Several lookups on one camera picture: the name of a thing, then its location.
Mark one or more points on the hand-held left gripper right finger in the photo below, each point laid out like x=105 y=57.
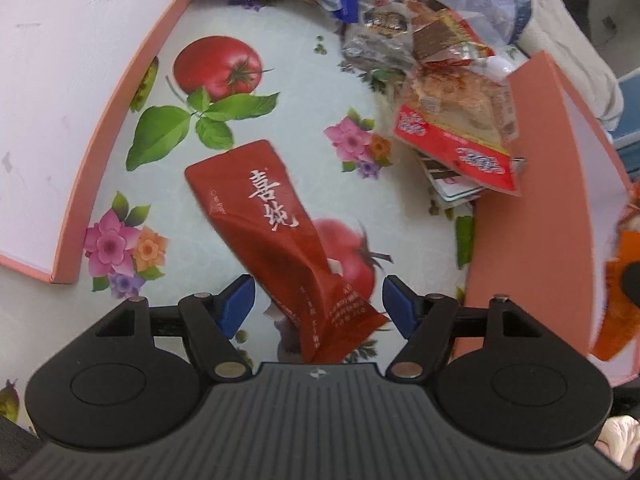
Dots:
x=400 y=306

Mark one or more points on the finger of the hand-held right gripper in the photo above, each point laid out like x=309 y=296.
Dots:
x=632 y=285

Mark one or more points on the printed booklet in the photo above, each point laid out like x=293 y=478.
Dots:
x=450 y=185

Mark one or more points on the pale pink cloth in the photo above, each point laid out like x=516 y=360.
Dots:
x=620 y=442

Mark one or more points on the deep pink cardboard box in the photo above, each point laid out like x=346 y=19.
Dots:
x=530 y=185

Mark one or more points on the dark red snack packet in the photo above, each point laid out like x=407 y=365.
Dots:
x=280 y=240

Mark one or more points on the grey duvet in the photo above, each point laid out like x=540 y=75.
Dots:
x=560 y=35

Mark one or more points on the clear packet with brown bar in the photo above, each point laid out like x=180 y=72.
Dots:
x=450 y=35

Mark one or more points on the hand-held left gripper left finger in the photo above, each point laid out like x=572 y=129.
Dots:
x=238 y=304

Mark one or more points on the red cake packet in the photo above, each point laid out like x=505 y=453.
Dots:
x=460 y=120

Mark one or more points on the orange snack packet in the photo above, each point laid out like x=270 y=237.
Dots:
x=617 y=325

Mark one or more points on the small white packet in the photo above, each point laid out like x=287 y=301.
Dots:
x=500 y=66

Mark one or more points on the printed bed sheet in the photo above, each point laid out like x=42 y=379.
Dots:
x=300 y=110

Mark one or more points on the shallow pink box lid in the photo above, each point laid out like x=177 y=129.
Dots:
x=65 y=100

